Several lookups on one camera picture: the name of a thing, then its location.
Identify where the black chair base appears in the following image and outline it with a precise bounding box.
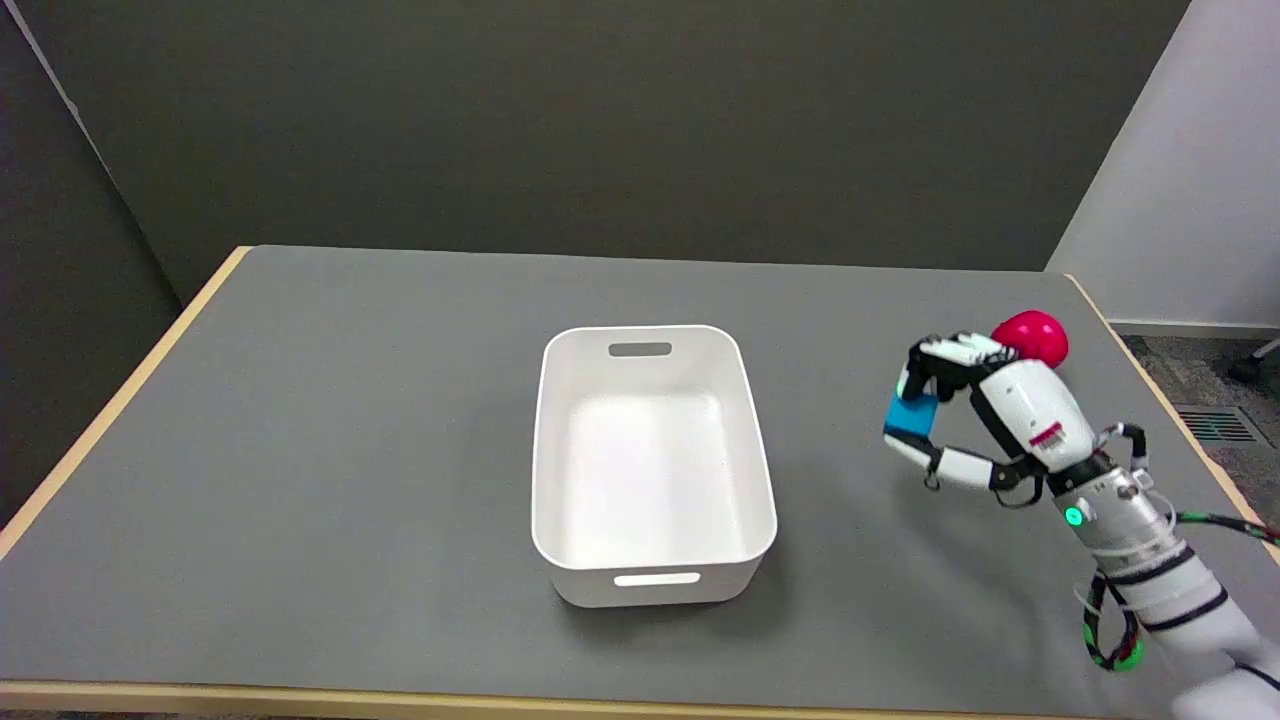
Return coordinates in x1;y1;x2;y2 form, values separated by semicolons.
1230;338;1280;385

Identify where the red ball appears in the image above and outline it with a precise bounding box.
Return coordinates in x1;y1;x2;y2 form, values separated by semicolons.
990;310;1070;367

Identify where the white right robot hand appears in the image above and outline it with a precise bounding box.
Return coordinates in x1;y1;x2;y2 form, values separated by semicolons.
883;332;1113;503

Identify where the blue cube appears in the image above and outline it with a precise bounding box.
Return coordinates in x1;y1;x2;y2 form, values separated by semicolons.
887;392;940;438

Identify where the white plastic box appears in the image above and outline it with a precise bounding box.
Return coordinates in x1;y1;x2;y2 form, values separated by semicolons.
531;325;779;609

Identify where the floor vent grille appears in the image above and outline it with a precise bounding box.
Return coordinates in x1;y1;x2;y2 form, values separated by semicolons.
1175;404;1259;445

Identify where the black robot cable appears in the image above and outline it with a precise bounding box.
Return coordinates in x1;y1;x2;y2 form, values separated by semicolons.
1078;424;1280;673

